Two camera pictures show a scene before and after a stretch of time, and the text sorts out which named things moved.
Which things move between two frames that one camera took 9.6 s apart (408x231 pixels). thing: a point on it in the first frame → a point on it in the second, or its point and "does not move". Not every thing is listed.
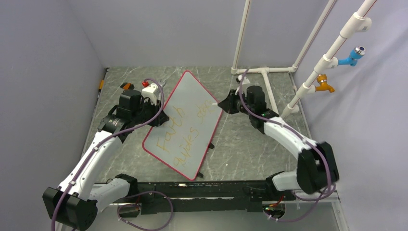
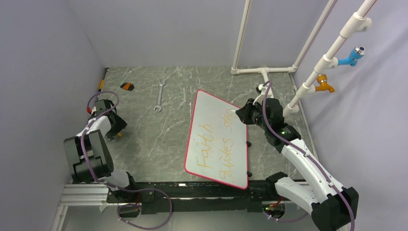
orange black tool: (127, 86) does not move
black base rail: (227, 196) does not move
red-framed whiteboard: (185, 141) → (217, 145)
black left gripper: (156, 109) → (120, 125)
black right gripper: (228, 104) → (244, 113)
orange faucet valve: (322, 79) does not move
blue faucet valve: (357, 53) does not move
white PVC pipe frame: (359, 23) does not move
